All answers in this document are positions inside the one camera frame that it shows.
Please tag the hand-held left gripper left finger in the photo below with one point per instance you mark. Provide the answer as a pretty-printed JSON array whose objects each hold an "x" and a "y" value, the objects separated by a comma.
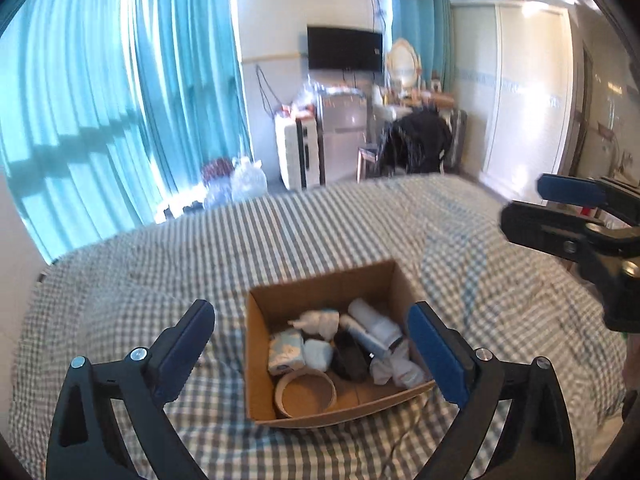
[{"x": 182, "y": 355}]

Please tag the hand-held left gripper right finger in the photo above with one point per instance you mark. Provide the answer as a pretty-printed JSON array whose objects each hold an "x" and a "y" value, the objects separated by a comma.
[{"x": 437, "y": 355}]

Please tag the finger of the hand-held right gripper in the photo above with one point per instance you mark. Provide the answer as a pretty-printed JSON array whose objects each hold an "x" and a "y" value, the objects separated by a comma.
[
  {"x": 570, "y": 190},
  {"x": 540, "y": 225}
]

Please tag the white plastic bottle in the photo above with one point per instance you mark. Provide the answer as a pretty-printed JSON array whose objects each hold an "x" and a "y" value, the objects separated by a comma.
[{"x": 372, "y": 322}]

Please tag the brown cardboard box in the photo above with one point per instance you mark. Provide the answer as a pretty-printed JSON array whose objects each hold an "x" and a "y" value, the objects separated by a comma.
[{"x": 260, "y": 360}]

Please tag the black pouch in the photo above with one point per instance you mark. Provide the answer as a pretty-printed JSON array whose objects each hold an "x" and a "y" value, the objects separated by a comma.
[{"x": 350, "y": 355}]

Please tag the blue tissue packet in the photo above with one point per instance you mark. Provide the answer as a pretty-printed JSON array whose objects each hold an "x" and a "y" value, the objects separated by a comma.
[{"x": 285, "y": 352}]

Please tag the small white tissue packet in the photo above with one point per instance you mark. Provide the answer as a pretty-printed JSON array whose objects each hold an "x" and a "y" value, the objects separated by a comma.
[{"x": 317, "y": 354}]

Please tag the white bear plush toy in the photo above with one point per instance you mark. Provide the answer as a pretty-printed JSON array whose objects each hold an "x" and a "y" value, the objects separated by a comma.
[{"x": 320, "y": 321}]

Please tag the white tape roll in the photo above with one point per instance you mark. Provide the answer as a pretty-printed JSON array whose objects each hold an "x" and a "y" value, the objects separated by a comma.
[{"x": 305, "y": 380}]

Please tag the white wardrobe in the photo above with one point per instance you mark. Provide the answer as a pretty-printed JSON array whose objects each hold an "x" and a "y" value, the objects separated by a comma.
[{"x": 525, "y": 95}]

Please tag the striped grey suitcase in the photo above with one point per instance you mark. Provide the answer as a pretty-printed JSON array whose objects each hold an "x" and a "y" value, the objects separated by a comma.
[{"x": 457, "y": 137}]

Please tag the black jacket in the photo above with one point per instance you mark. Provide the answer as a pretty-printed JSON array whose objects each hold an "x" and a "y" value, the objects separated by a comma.
[{"x": 415, "y": 145}]

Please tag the wooden stool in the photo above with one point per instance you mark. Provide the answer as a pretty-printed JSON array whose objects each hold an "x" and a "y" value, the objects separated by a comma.
[{"x": 367, "y": 157}]

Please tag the clear water bottle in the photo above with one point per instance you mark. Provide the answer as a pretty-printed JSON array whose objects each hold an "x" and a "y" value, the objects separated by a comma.
[{"x": 248, "y": 180}]

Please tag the floral bag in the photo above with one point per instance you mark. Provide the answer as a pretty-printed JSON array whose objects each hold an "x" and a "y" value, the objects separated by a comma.
[{"x": 216, "y": 169}]

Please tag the white oval mirror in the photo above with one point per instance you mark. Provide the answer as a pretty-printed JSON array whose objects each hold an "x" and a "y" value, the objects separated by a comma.
[{"x": 402, "y": 66}]

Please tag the silver fridge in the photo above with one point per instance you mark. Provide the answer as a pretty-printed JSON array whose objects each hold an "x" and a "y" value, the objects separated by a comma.
[{"x": 342, "y": 135}]

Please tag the narrow teal curtain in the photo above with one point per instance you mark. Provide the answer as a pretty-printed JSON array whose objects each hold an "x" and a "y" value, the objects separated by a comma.
[{"x": 420, "y": 20}]

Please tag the white suitcase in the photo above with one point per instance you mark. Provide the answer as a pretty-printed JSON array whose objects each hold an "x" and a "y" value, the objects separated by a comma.
[{"x": 292, "y": 152}]

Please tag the clear plastic bag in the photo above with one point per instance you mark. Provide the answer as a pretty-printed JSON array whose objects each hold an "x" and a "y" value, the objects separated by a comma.
[{"x": 305, "y": 99}]

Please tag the wide teal curtain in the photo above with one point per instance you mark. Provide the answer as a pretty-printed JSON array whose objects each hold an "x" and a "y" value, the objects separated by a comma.
[{"x": 100, "y": 85}]

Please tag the black wall television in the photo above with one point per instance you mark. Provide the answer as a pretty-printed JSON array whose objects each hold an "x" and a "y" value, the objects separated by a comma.
[{"x": 345, "y": 49}]

